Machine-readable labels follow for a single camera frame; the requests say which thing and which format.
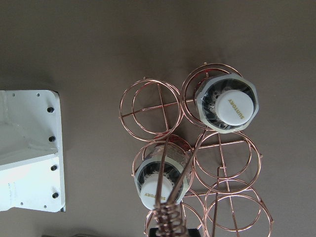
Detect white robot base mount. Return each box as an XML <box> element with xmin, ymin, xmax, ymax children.
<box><xmin>0</xmin><ymin>90</ymin><xmax>66</xmax><ymax>212</ymax></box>

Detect copper wire bottle basket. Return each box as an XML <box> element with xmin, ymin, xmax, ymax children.
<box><xmin>119</xmin><ymin>63</ymin><xmax>274</xmax><ymax>237</ymax></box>

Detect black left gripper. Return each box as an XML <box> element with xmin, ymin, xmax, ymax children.
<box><xmin>149</xmin><ymin>228</ymin><xmax>201</xmax><ymax>237</ymax></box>

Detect tea bottle white cap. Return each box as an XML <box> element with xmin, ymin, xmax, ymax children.
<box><xmin>134</xmin><ymin>134</ymin><xmax>192</xmax><ymax>210</ymax></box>

